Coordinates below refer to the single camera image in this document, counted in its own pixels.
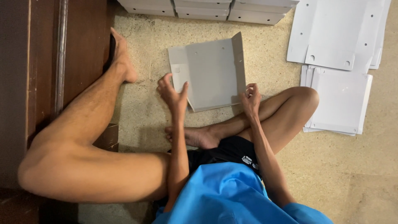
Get pile of large punched sheets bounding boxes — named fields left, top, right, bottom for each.
left=286, top=0, right=392, bottom=72

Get dark brown wooden furniture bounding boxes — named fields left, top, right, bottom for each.
left=0, top=0, right=119, bottom=224

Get stack of assembled white boxes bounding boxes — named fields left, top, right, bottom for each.
left=118, top=0, right=301, bottom=26

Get blue shirt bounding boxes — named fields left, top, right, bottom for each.
left=152, top=161, right=335, bottom=224

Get metal pipe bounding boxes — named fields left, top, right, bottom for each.
left=54, top=0, right=69, bottom=118

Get person's left hand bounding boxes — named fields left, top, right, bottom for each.
left=156, top=73, right=189, bottom=117

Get person's leg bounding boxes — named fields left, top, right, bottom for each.
left=17, top=27, right=172, bottom=205
left=164, top=86, right=320, bottom=155

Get person's right leg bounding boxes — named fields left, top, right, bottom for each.
left=164, top=86, right=320, bottom=155

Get black shorts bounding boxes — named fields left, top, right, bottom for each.
left=168, top=135, right=263, bottom=180

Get pile of small white sheets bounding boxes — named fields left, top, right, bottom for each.
left=300, top=65, right=373, bottom=137

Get white cardboard box sheet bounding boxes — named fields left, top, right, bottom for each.
left=167, top=31, right=247, bottom=113

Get person's left leg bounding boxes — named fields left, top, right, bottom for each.
left=17, top=27, right=172, bottom=205

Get brown wooden block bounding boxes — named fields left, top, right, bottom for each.
left=93, top=123, right=119, bottom=153

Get person's right hand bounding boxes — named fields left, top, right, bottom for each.
left=240, top=83, right=262, bottom=118

